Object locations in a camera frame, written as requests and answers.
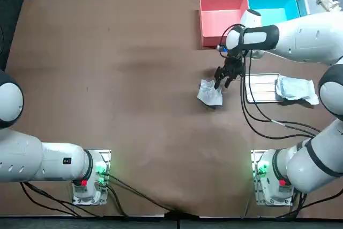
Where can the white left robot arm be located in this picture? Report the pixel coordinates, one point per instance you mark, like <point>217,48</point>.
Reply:
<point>40,159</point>

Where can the aluminium case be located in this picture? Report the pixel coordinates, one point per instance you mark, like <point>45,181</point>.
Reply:
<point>305,3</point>

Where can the pink plastic box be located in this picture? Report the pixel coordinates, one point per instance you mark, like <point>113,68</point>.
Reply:
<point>214,17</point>

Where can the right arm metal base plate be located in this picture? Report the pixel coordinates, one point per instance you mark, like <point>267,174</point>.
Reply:
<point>254,159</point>

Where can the used face mask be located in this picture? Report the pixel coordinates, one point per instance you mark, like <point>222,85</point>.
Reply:
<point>209,95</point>

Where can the blue plastic box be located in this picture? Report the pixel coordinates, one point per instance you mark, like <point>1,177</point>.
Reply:
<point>278,3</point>

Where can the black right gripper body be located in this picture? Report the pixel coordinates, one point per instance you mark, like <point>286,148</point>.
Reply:
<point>234,66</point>

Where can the new face mask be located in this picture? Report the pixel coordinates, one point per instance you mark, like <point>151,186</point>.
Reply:
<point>294,89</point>

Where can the grey metal tray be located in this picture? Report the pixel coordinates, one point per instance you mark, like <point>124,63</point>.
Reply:
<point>260,89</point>

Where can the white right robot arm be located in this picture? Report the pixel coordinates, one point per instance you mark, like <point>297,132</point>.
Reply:
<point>308,38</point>

